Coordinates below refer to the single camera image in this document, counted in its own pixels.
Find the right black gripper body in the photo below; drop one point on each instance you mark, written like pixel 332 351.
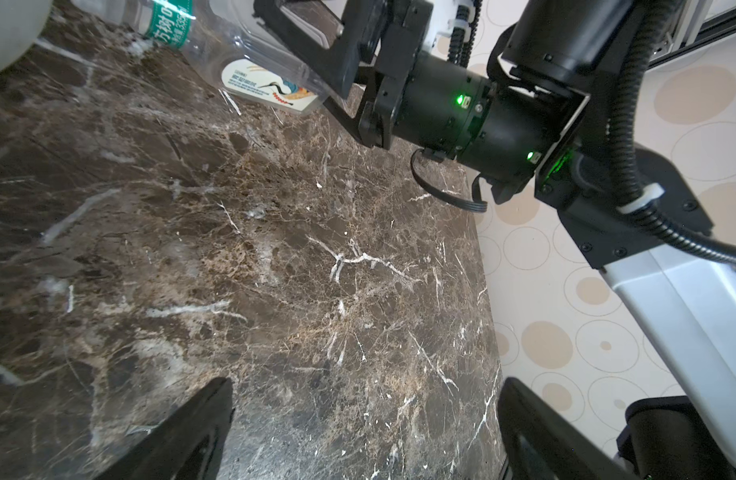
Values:
pixel 501 124

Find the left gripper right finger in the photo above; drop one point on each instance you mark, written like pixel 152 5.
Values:
pixel 541 444

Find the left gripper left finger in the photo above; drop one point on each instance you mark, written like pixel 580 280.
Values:
pixel 187 445

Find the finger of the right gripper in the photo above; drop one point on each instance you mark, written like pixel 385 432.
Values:
pixel 364 125
pixel 320 36

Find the clear bottle green band cap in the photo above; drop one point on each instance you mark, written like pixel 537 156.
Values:
pixel 226 45

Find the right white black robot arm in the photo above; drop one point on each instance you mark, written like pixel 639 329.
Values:
pixel 636 221

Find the white plastic waste bin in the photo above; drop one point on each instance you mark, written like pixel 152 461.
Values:
pixel 21 23

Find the black frame post right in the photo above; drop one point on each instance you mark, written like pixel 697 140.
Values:
pixel 695 25

